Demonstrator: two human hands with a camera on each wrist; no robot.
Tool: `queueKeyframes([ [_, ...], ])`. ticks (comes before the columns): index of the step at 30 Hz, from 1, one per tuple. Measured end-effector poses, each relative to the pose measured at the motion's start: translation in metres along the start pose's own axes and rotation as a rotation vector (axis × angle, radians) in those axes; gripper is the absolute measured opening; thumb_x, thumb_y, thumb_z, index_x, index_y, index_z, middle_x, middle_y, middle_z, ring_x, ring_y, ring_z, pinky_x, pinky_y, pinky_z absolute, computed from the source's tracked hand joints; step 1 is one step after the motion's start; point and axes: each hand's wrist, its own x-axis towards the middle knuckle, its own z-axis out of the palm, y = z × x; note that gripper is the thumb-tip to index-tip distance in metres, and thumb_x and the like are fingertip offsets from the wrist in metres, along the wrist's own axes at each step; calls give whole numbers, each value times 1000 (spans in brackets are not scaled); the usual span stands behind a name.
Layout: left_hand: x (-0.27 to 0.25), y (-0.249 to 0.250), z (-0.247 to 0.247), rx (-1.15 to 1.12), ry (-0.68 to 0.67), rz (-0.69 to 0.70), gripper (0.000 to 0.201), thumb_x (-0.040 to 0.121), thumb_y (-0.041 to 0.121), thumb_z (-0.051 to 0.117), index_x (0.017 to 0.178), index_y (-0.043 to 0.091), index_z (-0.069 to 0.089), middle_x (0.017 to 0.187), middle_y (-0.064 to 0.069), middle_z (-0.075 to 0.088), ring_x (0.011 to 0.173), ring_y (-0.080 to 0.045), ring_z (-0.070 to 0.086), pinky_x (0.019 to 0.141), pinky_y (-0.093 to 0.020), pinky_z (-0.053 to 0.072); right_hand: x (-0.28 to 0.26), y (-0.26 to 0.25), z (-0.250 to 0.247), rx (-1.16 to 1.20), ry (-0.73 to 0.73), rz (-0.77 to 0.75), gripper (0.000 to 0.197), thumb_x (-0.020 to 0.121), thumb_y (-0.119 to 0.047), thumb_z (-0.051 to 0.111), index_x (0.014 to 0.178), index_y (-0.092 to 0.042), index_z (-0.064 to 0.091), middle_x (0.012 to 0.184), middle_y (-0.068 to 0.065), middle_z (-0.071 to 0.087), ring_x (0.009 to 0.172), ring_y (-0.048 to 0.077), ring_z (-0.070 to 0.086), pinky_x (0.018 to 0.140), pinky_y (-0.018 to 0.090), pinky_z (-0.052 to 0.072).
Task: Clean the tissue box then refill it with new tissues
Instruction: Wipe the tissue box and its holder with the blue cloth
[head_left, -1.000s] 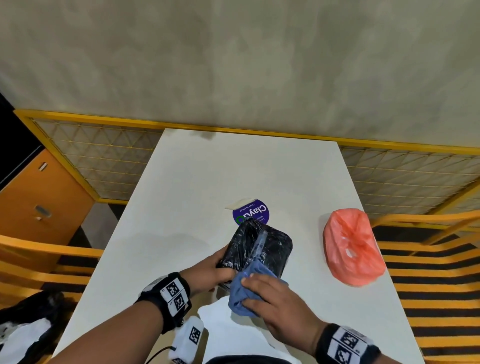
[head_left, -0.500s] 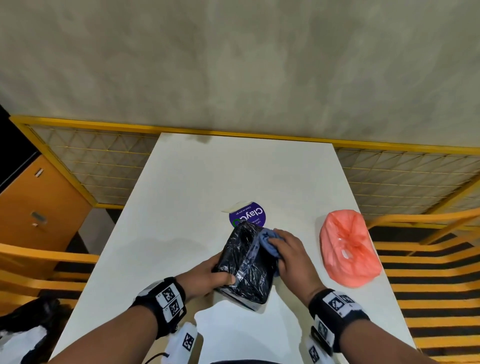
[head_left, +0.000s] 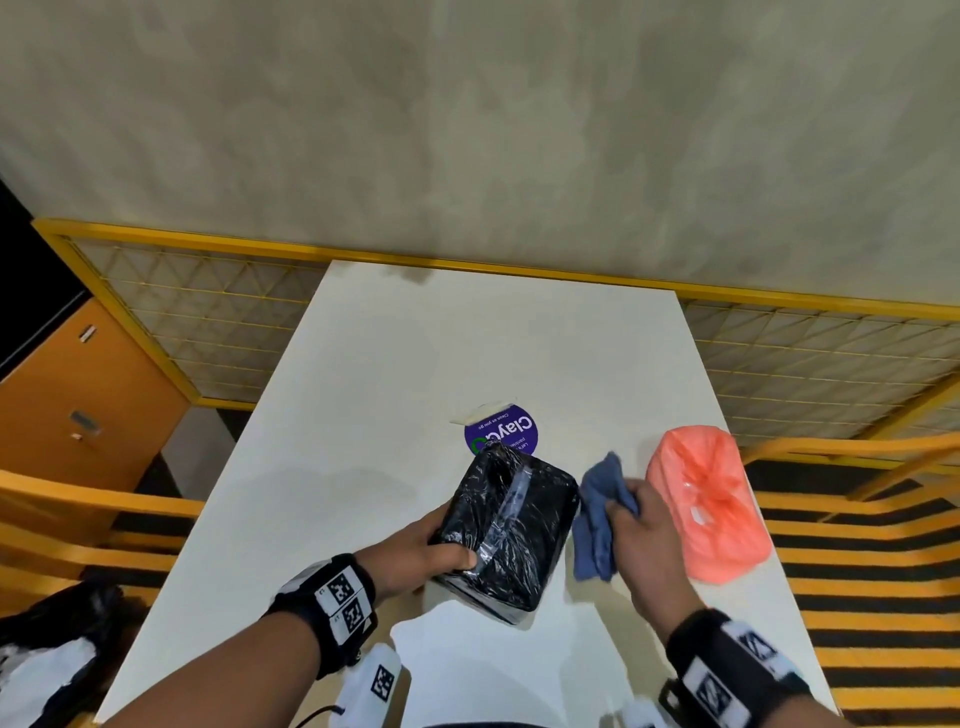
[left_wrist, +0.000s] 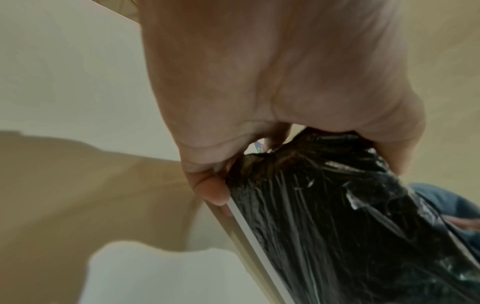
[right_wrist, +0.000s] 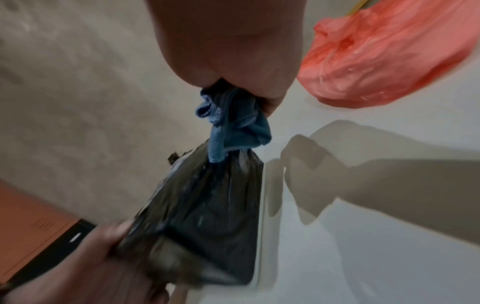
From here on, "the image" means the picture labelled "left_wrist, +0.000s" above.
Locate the beige wooden trim strip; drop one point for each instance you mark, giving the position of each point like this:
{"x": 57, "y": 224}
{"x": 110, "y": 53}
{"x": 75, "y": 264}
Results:
{"x": 243, "y": 255}

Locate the person's left hand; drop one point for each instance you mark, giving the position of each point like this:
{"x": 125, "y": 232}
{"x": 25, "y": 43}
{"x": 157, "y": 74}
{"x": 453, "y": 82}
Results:
{"x": 262, "y": 74}

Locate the blue jeans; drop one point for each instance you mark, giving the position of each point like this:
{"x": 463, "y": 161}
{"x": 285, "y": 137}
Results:
{"x": 450, "y": 202}

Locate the black plastic-wrapped package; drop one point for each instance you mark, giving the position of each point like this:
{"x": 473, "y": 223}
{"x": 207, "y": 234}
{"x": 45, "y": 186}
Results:
{"x": 330, "y": 222}

